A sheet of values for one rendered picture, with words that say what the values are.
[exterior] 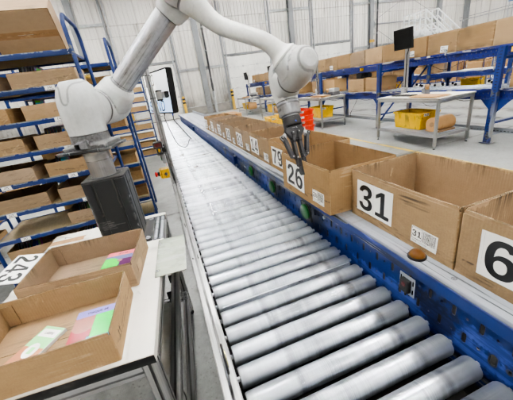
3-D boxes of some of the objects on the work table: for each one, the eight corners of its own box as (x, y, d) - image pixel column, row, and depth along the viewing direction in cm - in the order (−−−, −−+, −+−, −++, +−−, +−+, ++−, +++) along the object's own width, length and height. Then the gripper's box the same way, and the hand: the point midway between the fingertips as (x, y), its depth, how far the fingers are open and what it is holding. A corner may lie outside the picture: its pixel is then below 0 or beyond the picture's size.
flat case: (59, 367, 74) (56, 363, 73) (80, 316, 91) (79, 313, 90) (113, 350, 77) (111, 346, 76) (124, 303, 94) (122, 300, 93)
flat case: (94, 284, 104) (93, 281, 103) (110, 256, 121) (109, 253, 121) (132, 276, 105) (130, 273, 105) (142, 249, 123) (141, 247, 122)
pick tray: (10, 328, 91) (-5, 304, 87) (134, 292, 99) (125, 269, 95) (-51, 418, 65) (-76, 390, 62) (122, 360, 74) (109, 332, 70)
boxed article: (-6, 378, 73) (-9, 375, 73) (49, 328, 87) (47, 325, 87) (15, 383, 71) (12, 378, 71) (67, 332, 85) (66, 328, 85)
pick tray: (59, 267, 122) (49, 248, 118) (148, 246, 128) (142, 227, 124) (25, 314, 96) (10, 291, 93) (139, 285, 102) (131, 262, 99)
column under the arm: (94, 254, 128) (65, 187, 116) (106, 229, 152) (83, 172, 139) (152, 240, 134) (130, 175, 121) (156, 218, 157) (137, 161, 144)
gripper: (301, 116, 117) (314, 171, 119) (271, 121, 114) (286, 178, 115) (309, 110, 110) (323, 170, 111) (278, 116, 107) (293, 177, 108)
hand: (302, 166), depth 113 cm, fingers closed
